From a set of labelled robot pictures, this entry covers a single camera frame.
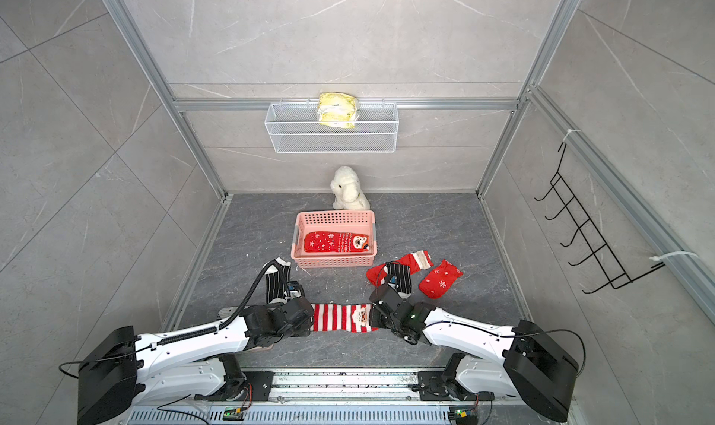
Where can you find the white plush toy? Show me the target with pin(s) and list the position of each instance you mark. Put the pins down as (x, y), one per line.
(347, 191)

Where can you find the pink plastic basket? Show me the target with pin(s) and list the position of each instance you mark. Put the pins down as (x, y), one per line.
(362, 222)

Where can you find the black wall hook rack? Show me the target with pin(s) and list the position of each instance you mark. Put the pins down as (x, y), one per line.
(587, 232)

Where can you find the yellow packet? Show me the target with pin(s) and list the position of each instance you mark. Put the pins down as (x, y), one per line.
(337, 110)

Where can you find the black white striped sock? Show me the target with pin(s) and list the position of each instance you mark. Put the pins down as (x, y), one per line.
(277, 282)

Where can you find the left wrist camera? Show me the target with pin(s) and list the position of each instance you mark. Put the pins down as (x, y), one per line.
(295, 290)

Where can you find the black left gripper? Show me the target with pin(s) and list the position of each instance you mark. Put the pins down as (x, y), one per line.
(306, 331)

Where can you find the metal base rail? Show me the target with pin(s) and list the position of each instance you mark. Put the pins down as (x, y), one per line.
(341, 396)

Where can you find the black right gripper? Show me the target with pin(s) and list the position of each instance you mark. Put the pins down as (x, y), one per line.
(375, 322)

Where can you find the white wire wall basket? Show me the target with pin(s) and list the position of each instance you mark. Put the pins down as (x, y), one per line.
(294, 127)

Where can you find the red snowflake bear sock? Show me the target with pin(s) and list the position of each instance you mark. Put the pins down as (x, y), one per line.
(336, 242)

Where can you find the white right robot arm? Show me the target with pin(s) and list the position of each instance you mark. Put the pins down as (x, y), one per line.
(521, 361)

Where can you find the red plain sock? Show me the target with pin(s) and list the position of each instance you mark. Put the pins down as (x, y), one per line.
(416, 261)

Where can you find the red white santa sock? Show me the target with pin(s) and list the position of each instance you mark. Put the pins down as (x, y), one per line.
(350, 318)

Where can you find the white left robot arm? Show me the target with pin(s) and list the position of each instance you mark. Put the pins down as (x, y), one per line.
(200, 362)

